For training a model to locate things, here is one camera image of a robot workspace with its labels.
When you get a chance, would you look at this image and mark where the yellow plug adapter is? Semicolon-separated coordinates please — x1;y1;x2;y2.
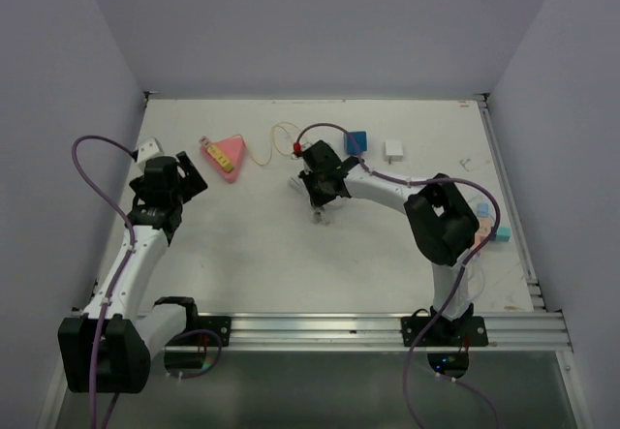
199;137;234;172

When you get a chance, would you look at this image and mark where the white power strip cable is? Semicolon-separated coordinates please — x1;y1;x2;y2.
289;176;335;227

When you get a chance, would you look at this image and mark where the dark blue plug adapter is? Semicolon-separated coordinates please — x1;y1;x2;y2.
343;131;368;155

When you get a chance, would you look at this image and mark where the pink triangular socket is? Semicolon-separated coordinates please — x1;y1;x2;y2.
201;137;246;184

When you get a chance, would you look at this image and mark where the white usb charger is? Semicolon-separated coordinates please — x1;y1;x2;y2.
384;139;405;164

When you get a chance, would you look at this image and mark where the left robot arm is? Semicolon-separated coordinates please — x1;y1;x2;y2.
58;152;207;393

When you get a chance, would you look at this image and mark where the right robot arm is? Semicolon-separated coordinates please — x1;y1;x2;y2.
293;140;480;345

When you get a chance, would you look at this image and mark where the peach multi plug adapter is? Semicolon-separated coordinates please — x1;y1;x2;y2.
473;218;493;249

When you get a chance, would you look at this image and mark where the teal small plug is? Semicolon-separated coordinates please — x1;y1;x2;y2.
492;227;512;243

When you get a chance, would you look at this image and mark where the light blue charger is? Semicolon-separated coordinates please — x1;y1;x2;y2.
476;201;489;218

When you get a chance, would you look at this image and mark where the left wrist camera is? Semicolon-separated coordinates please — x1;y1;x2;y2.
135;138;164;166

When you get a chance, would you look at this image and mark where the yellow thin cable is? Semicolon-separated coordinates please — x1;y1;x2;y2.
250;121;304;167

